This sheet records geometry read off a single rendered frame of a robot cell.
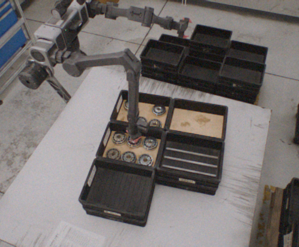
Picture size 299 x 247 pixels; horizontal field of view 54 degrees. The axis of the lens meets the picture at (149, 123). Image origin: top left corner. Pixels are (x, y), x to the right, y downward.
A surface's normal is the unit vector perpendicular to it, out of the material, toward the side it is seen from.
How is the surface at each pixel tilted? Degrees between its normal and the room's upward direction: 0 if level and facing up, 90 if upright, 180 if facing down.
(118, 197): 0
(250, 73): 0
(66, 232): 0
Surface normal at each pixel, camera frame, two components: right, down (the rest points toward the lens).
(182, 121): -0.03, -0.59
